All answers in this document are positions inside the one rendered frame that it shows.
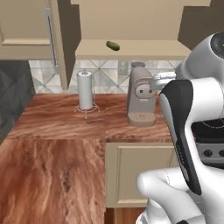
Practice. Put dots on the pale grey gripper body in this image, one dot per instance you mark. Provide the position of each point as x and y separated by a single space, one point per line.
163 80

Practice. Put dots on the black and silver stove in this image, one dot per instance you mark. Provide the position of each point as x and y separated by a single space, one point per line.
211 137

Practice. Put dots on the white paper towel roll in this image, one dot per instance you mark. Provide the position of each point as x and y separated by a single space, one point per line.
85 90

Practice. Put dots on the beige open cabinet door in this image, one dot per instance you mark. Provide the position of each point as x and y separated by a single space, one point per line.
201 20
70 35

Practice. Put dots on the beige base cupboard door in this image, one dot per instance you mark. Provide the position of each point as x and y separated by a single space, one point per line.
134 175

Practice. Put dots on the grey coffee machine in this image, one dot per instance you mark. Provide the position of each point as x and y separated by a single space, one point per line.
140 99

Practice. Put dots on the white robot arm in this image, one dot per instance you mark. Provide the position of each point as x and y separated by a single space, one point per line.
205 96

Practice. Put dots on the green cucumber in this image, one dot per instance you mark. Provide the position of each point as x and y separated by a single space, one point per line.
113 45

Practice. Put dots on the black stove knob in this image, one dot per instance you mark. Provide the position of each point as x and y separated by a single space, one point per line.
207 152
221 153

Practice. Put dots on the beige closed cabinet door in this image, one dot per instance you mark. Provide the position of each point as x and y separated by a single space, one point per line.
23 26

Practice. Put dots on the grey wall outlet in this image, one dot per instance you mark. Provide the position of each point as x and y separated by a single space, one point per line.
123 67

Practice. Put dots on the beige open wall cabinet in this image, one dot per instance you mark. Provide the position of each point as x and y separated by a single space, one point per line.
131 49

